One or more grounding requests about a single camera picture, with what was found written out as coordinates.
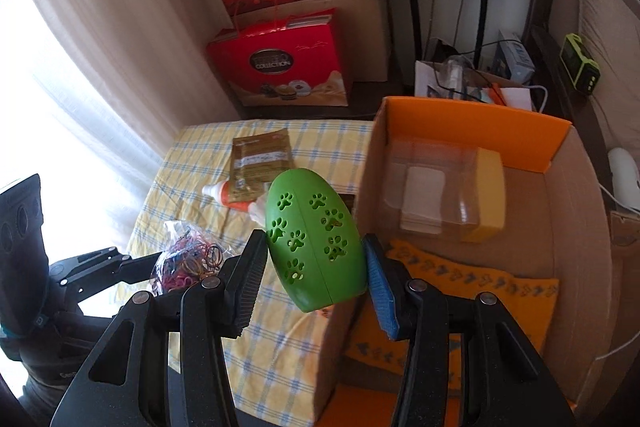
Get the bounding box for bag of colourful rubber bands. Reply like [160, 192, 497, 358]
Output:
[150, 221, 236, 295]

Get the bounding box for white sheer curtain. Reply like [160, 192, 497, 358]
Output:
[15, 0, 241, 258]

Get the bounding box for red collection gift box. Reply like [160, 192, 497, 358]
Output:
[206, 9, 353, 108]

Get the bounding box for white cable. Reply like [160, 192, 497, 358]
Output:
[595, 179, 640, 363]

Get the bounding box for white open paper box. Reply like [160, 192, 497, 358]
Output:
[414, 59, 533, 112]

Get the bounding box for orange tube white cap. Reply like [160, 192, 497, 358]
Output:
[202, 179, 271, 227]

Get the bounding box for white round device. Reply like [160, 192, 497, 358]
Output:
[607, 148, 640, 208]

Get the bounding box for blue white carton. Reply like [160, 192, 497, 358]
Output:
[492, 29, 536, 82]

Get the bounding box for brown sofa cushion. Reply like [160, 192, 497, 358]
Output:
[555, 0, 640, 142]

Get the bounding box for large brown carton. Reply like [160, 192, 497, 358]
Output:
[235, 0, 393, 82]

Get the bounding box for green portable device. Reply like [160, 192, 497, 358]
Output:
[560, 34, 601, 95]

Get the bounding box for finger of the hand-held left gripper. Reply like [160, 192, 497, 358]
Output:
[60, 253, 168, 304]
[47, 246, 132, 280]

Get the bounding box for orange patterned towel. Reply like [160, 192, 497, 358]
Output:
[345, 238, 560, 390]

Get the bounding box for brown sofa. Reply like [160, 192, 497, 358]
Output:
[522, 0, 640, 188]

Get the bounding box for orange cardboard box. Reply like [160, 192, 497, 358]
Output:
[312, 96, 613, 427]

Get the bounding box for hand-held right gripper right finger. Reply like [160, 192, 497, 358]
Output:
[362, 233, 576, 427]

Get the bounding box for clear plastic box yellow lid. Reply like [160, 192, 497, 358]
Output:
[382, 138, 506, 244]

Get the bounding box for black speaker stand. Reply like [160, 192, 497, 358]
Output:
[474, 0, 490, 68]
[405, 0, 426, 72]

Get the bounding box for green egg-shaped case paw holes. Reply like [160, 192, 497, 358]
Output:
[265, 168, 370, 313]

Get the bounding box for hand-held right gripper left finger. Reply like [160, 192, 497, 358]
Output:
[50, 229, 271, 427]

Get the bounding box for gold foil packet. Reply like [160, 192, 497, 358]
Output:
[229, 130, 293, 202]

